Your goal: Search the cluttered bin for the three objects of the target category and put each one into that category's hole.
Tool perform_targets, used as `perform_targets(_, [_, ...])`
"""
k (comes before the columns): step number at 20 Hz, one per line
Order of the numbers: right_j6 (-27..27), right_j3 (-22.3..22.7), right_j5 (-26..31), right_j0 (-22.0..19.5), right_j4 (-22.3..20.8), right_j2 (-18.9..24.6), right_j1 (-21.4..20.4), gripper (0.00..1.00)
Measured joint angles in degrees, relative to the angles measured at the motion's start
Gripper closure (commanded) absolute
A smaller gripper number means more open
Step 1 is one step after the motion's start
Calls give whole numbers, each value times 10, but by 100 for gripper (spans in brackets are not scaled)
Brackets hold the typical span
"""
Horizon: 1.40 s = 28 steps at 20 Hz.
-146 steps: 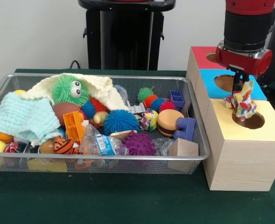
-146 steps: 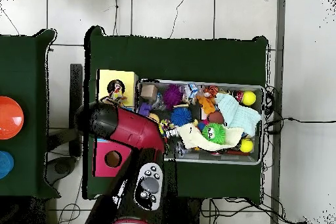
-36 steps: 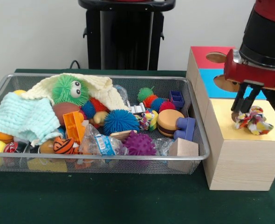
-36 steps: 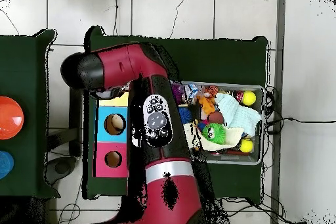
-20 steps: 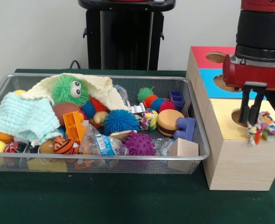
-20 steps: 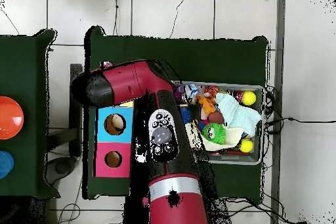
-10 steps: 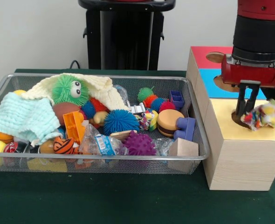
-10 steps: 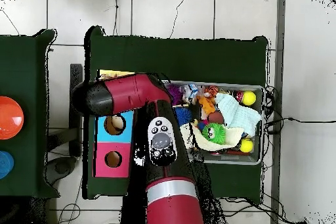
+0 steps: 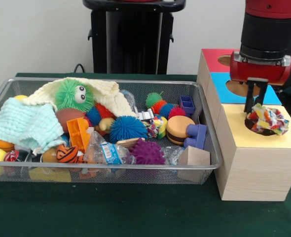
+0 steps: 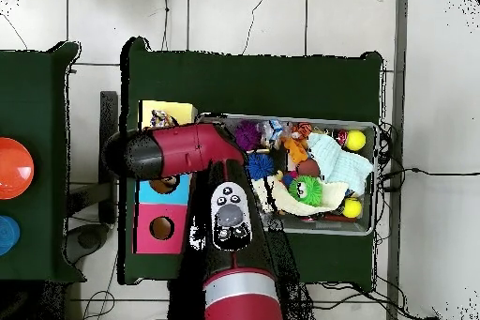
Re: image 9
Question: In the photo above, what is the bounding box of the yellow multicolour knot toy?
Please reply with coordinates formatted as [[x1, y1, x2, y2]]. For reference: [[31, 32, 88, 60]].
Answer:
[[147, 115, 168, 138]]

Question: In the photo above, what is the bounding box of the multicolour fabric knot toy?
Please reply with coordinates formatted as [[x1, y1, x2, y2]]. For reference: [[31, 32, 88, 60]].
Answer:
[[245, 103, 290, 136]]

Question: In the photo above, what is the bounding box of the blue spiky ball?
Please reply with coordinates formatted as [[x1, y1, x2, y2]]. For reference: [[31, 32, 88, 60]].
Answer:
[[109, 116, 148, 144]]

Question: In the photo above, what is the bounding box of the purple spiky ball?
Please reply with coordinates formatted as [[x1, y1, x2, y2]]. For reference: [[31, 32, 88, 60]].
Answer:
[[130, 137, 166, 165]]

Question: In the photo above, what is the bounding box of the crushed clear plastic bottle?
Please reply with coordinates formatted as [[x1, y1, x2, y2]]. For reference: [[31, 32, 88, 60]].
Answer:
[[83, 130, 136, 165]]

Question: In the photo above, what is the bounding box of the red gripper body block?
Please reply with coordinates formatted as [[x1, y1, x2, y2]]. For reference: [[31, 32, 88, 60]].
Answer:
[[229, 53, 291, 87]]

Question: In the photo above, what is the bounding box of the wooden box with three holes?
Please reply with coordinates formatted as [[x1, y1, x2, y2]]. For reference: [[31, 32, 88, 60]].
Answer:
[[196, 48, 291, 202]]

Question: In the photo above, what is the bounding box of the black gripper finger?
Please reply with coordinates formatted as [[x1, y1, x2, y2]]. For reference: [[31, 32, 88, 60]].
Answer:
[[244, 82, 255, 115], [255, 83, 269, 109]]

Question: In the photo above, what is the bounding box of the purple toy block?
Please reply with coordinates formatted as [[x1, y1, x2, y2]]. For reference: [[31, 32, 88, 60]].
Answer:
[[184, 124, 208, 150]]

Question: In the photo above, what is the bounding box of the cream waffle cloth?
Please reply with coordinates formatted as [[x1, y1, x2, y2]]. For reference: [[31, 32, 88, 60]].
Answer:
[[27, 77, 138, 118]]

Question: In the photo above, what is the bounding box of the plain wooden cube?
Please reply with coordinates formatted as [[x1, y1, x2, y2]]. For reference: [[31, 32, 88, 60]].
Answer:
[[178, 145, 211, 183]]

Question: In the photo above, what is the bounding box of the round tan wooden disc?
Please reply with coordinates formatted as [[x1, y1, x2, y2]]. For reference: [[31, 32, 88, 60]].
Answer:
[[166, 115, 196, 146]]

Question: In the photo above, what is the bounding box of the shallow clear mesh bin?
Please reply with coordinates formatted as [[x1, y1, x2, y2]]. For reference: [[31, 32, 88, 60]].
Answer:
[[0, 77, 223, 185]]

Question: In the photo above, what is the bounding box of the green fuzzy googly-eyed toy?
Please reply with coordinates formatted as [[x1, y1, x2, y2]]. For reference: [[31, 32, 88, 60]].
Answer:
[[55, 78, 96, 111]]

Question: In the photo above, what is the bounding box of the light blue waffle cloth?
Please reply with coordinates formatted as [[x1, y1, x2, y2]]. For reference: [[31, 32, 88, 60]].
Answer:
[[0, 97, 65, 155]]

